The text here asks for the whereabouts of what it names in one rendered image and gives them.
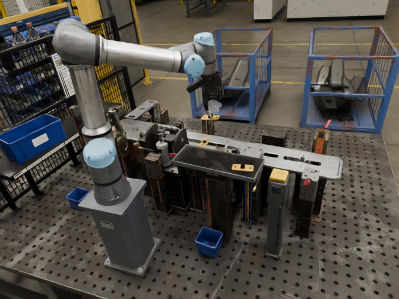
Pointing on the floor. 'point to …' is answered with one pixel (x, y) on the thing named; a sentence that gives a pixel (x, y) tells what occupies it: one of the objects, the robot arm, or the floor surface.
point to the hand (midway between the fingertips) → (209, 114)
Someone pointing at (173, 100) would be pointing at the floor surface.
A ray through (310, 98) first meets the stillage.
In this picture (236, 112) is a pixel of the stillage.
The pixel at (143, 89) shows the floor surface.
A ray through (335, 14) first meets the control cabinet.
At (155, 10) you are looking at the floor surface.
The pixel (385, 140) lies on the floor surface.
